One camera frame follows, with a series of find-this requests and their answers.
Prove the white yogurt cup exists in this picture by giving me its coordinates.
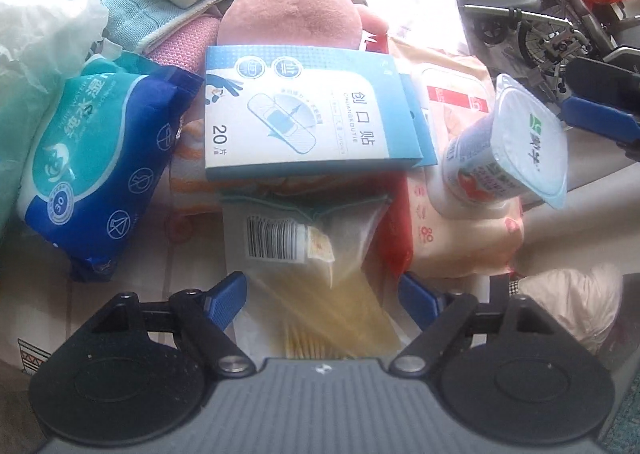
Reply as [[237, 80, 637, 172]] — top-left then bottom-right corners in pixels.
[[430, 74, 568, 217]]

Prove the pink knitted sponge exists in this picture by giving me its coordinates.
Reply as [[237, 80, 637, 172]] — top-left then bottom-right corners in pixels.
[[150, 14, 226, 79]]

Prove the clear cotton swab bag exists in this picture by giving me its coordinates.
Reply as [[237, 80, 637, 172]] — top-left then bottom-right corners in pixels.
[[220, 194, 401, 360]]

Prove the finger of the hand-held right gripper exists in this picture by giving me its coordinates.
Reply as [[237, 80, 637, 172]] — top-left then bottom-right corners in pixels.
[[565, 56, 640, 115], [559, 96, 640, 149]]

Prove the white plastic bag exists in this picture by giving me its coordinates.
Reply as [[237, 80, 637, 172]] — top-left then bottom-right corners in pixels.
[[0, 0, 111, 235]]

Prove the blue wet wipes pack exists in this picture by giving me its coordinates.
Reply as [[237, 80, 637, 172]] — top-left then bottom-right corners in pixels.
[[15, 54, 203, 282]]

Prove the blue white bandage box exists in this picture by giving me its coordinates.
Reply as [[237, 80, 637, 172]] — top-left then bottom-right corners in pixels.
[[204, 44, 438, 182]]

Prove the pink plush toy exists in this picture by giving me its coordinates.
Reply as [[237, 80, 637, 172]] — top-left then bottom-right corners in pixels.
[[217, 0, 391, 54]]

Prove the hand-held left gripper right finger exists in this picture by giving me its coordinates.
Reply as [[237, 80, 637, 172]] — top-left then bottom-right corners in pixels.
[[390, 271, 543, 377]]

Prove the peach wet wipes pack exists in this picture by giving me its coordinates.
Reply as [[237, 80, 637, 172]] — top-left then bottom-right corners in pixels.
[[385, 36, 526, 279]]

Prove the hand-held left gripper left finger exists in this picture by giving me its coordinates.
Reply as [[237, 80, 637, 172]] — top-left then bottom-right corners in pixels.
[[95, 271, 256, 377]]

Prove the pale pink plastic bag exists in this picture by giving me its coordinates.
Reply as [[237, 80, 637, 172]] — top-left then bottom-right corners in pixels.
[[517, 264, 626, 355]]

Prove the light blue towel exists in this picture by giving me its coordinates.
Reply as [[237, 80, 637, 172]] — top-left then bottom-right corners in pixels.
[[57, 0, 248, 52]]

